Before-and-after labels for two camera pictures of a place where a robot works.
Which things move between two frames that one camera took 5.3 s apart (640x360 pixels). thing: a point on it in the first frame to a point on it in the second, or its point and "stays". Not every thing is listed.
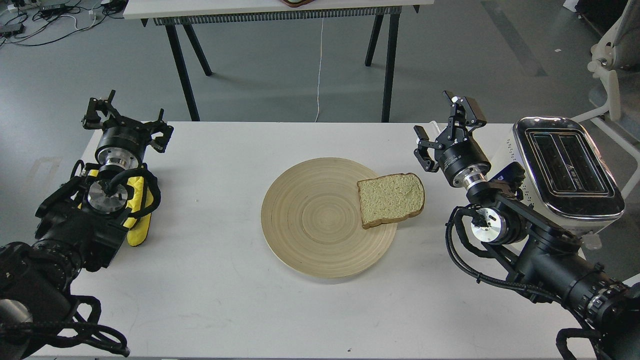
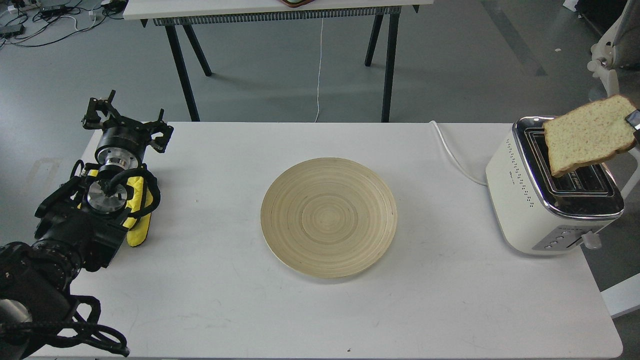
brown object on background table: [294, 3] stays
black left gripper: [122, 143] stays
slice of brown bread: [390, 197] to [591, 133]
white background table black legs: [168, 13] stays
